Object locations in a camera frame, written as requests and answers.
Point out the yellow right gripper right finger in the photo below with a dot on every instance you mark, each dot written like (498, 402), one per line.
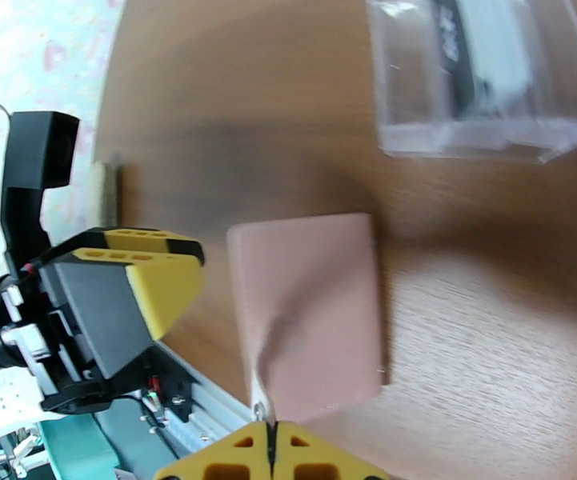
(318, 458)

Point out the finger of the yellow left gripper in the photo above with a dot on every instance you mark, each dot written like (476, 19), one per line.
(168, 293)
(158, 239)

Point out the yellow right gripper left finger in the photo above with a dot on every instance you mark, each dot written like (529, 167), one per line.
(228, 458)

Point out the pink card holder wallet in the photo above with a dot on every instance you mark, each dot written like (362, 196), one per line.
(318, 293)

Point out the clear acrylic card box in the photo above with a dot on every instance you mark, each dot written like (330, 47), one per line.
(408, 68)

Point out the black VIP card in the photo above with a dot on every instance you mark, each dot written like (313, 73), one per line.
(448, 83)

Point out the beige tape roll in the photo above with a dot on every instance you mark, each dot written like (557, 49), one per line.
(105, 193)

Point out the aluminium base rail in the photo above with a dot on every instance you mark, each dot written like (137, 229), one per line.
(213, 413)

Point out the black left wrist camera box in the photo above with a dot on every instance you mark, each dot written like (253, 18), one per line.
(38, 153)

